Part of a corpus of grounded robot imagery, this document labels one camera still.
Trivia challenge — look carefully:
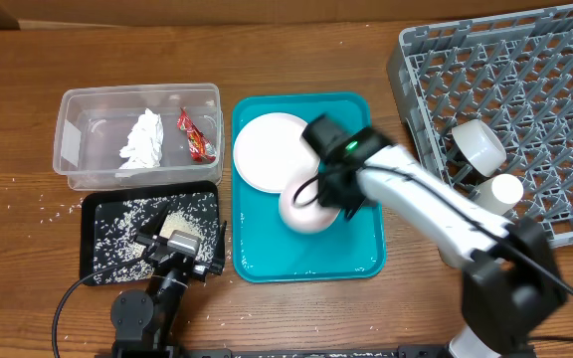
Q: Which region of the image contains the black plastic tray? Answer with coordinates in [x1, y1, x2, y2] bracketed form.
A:
[80, 181, 219, 286]

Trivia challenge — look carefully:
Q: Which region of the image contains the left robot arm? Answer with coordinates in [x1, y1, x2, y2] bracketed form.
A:
[110, 208, 227, 358]

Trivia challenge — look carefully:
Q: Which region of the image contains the teal plastic serving tray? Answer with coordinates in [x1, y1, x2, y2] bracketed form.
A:
[231, 91, 386, 283]

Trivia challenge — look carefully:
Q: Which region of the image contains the pile of rice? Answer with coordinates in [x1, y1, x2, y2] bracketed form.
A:
[87, 192, 220, 271]

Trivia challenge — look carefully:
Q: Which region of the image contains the clear plastic waste bin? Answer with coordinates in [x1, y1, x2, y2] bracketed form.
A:
[53, 84, 225, 191]

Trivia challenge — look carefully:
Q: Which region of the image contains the white tissue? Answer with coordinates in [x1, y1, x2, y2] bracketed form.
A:
[119, 108, 164, 170]

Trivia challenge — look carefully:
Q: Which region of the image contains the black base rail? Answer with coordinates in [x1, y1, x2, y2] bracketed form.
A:
[95, 344, 451, 358]

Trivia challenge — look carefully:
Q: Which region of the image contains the grey plastic dish rack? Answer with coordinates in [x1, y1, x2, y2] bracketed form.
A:
[387, 4, 573, 247]

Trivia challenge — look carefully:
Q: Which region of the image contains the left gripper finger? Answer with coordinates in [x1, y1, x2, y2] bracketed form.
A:
[209, 221, 227, 275]
[139, 203, 169, 237]

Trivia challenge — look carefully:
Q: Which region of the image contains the white cup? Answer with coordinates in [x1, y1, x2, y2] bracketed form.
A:
[474, 174, 524, 215]

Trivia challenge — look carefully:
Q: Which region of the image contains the red snack wrapper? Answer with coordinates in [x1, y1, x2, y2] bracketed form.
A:
[177, 108, 216, 163]

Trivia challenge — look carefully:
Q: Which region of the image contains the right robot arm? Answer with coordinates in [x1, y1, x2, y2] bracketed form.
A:
[301, 115, 567, 357]

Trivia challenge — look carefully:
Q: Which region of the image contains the grey bowl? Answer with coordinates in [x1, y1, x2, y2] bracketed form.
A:
[452, 119, 506, 177]

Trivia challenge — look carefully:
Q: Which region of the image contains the large white round plate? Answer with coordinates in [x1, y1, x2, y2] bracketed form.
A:
[233, 112, 320, 194]

